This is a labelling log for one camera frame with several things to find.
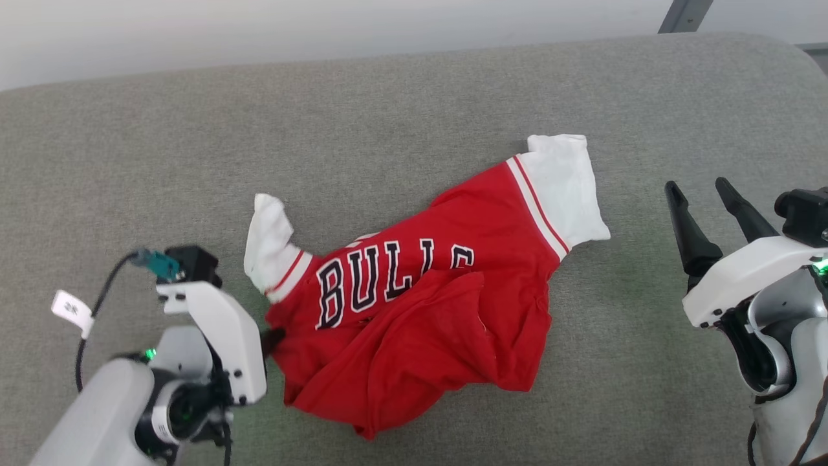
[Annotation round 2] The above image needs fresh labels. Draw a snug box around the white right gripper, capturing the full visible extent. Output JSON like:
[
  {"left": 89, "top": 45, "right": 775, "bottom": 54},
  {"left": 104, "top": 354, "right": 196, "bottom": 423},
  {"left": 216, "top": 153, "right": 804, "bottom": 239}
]
[{"left": 665, "top": 177, "right": 828, "bottom": 328}]

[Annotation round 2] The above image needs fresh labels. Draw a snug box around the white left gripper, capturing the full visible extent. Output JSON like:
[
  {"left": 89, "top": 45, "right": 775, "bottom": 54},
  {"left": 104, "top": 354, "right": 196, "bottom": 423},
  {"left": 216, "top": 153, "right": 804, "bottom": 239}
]
[{"left": 157, "top": 282, "right": 286, "bottom": 406}]

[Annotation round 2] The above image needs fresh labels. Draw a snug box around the red white Bulls t-shirt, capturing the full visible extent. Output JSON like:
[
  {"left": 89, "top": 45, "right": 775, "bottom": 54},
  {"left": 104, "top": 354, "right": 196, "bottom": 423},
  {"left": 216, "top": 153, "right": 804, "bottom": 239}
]
[{"left": 244, "top": 134, "right": 611, "bottom": 441}]

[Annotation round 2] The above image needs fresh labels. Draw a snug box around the grey metal pole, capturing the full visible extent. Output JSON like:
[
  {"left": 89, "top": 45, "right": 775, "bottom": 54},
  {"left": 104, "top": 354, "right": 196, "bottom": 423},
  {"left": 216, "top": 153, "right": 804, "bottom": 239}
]
[{"left": 659, "top": 0, "right": 714, "bottom": 34}]

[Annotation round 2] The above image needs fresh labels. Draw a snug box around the grey-green fabric sofa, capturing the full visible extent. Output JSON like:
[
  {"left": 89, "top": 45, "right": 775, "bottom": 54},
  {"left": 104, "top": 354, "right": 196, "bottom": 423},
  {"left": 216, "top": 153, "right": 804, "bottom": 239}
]
[{"left": 0, "top": 32, "right": 828, "bottom": 466}]

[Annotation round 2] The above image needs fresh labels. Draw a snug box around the teal left camera connector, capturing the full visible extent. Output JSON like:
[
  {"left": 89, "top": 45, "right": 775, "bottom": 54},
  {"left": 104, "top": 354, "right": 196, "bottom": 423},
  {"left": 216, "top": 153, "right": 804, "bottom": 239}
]
[{"left": 133, "top": 250, "right": 181, "bottom": 280}]

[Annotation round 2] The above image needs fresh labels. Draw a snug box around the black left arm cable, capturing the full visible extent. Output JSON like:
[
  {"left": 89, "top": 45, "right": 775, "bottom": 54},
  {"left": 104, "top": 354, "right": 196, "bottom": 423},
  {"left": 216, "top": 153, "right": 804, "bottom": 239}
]
[{"left": 75, "top": 252, "right": 140, "bottom": 393}]

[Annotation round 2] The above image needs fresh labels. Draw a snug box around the white cable label tag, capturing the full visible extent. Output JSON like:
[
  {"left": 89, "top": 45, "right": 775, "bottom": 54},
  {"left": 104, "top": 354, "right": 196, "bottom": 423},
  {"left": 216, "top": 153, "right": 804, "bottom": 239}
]
[{"left": 52, "top": 290, "right": 95, "bottom": 340}]

